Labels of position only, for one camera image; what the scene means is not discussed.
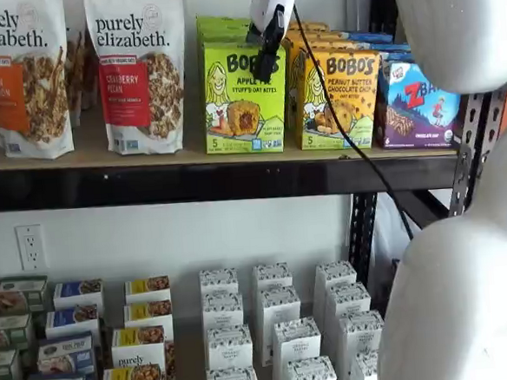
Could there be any blue ZBar box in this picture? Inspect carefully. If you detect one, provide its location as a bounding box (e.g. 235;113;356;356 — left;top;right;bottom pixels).
369;55;468;153
356;42;416;68
342;27;397;49

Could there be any wooden shelf board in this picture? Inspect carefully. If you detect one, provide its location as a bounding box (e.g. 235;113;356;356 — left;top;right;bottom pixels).
0;56;460;187

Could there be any green granola box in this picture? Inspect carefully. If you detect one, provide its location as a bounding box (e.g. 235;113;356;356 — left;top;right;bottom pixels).
0;274;50;314
0;347;23;380
0;312;36;353

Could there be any cranberry pecan granola bag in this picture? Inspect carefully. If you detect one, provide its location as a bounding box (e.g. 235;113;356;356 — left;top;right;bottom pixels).
82;0;196;161

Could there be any black metal shelving unit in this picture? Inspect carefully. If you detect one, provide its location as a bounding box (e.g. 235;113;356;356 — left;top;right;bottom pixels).
0;0;507;316

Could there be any white granola bag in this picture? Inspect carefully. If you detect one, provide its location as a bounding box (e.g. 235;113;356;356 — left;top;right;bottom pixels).
61;25;102;127

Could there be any orange label granola bag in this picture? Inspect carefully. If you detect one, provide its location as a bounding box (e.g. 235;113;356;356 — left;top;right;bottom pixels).
0;0;77;164

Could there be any white patterned boxes group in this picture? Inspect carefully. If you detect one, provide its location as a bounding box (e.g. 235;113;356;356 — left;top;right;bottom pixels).
0;251;381;380

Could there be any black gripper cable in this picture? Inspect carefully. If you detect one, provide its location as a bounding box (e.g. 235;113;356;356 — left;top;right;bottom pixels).
261;0;416;251

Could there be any white wall outlet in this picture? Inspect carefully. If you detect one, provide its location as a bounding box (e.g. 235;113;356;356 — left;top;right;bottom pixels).
14;223;49;272

